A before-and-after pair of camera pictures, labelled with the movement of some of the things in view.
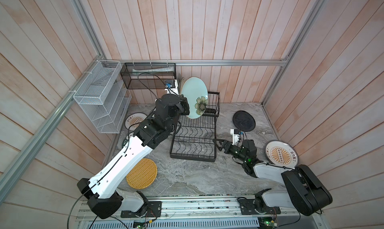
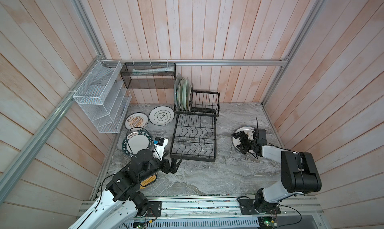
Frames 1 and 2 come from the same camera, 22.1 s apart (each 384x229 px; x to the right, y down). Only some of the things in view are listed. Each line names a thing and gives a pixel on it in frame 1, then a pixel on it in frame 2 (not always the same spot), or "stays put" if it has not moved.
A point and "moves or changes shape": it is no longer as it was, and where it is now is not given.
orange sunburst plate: (133, 120) stays put
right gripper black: (225, 143) → (244, 136)
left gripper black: (183, 103) → (173, 168)
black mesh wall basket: (143, 75) stays put
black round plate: (243, 121) → (191, 97)
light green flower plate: (195, 89) moves or changes shape
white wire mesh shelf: (104, 97) stays put
